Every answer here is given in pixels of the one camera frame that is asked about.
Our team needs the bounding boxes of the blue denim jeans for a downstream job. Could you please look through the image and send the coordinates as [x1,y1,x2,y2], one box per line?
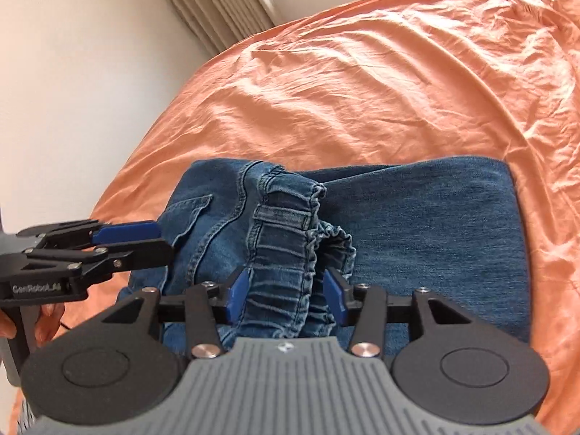
[120,156,531,347]

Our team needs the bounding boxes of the person's left hand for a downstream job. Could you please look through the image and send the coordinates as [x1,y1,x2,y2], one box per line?
[0,303,65,347]

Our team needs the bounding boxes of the orange bed sheet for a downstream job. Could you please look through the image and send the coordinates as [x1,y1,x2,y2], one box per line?
[22,0,579,434]

